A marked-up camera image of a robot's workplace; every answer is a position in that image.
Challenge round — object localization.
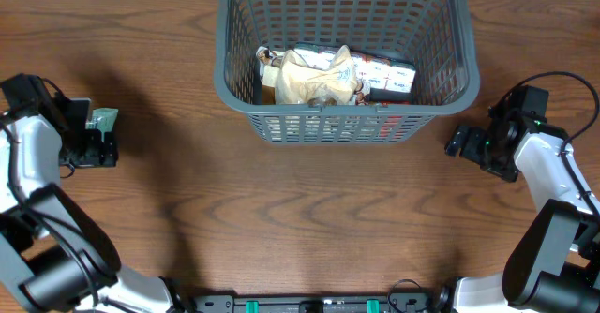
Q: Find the brown snack pouch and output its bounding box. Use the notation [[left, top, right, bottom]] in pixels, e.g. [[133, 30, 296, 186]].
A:
[[261, 66, 369, 107], [256, 46, 285, 67]]

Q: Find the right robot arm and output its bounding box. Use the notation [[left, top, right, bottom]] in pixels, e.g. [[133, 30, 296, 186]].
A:
[[445, 85, 599, 313]]

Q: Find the beige paper bag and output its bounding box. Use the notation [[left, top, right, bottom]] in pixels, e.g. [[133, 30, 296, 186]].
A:
[[275, 46, 359, 105]]

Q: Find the mint toilet tissue wipes pack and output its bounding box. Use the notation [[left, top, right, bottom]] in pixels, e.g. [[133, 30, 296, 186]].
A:
[[86, 108, 118, 133]]

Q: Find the orange pasta packet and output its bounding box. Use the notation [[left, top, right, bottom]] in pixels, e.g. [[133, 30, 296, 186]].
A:
[[264, 115, 402, 142]]

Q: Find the Kleenex tissue multipack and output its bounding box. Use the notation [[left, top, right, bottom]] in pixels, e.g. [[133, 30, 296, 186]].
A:
[[294, 43, 416, 93]]

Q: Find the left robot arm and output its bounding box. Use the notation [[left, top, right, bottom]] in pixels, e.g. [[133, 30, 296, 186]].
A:
[[1, 74, 187, 312]]

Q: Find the grey plastic basket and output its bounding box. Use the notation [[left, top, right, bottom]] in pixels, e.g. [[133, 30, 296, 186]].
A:
[[214, 0, 480, 144]]

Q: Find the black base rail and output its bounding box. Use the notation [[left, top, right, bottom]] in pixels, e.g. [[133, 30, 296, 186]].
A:
[[193, 291, 444, 313]]

